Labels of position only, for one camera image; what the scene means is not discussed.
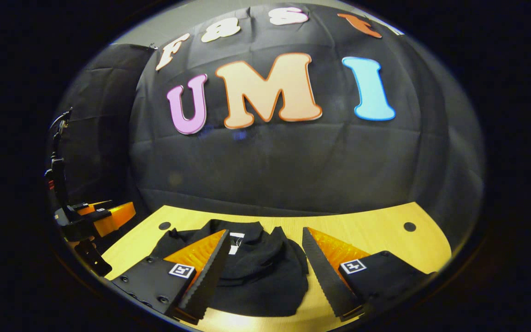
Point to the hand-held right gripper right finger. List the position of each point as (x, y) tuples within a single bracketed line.
[(325, 276)]

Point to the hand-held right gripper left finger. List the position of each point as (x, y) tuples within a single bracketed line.
[(208, 281)]

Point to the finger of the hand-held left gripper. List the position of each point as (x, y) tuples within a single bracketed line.
[(92, 206), (118, 216)]

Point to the black button-up jacket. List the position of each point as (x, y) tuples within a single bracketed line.
[(265, 276)]

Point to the black backdrop cloth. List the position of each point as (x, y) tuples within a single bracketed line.
[(293, 170)]

